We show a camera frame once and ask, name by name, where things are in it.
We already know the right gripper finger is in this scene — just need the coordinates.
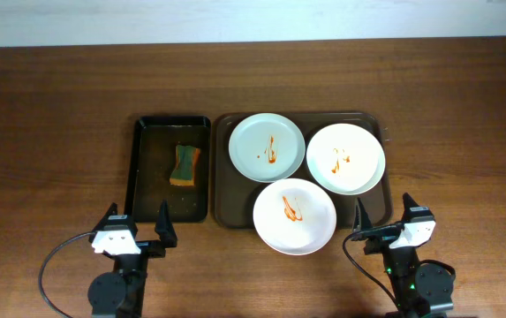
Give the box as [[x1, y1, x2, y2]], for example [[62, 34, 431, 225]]
[[402, 193, 421, 221], [353, 198, 373, 232]]

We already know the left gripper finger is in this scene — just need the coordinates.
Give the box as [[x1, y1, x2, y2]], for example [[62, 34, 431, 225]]
[[91, 202, 117, 234], [155, 200, 177, 247]]

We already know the white plate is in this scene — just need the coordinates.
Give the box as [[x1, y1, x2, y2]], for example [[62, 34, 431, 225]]
[[253, 178, 336, 256], [306, 124, 386, 195]]

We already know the white plate front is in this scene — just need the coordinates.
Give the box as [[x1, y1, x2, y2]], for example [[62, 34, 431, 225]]
[[253, 178, 336, 256]]

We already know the green and orange sponge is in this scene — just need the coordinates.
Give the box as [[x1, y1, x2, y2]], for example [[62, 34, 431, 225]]
[[170, 145, 200, 186]]

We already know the pale blue plate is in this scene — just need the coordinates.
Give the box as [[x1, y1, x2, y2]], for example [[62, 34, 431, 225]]
[[228, 113, 306, 183]]

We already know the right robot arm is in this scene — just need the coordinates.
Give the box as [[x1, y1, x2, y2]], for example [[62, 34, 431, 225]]
[[344, 193, 457, 318]]

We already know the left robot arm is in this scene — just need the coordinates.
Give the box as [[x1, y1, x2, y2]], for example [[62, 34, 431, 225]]
[[87, 201, 177, 318]]

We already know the small black tray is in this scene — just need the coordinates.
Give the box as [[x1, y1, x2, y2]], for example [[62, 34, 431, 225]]
[[124, 116, 211, 223]]

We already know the brown plastic serving tray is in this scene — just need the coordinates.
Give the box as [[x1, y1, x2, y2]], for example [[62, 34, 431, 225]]
[[212, 110, 393, 229]]

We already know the left black cable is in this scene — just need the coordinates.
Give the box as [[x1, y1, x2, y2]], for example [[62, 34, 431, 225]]
[[37, 231, 99, 318]]

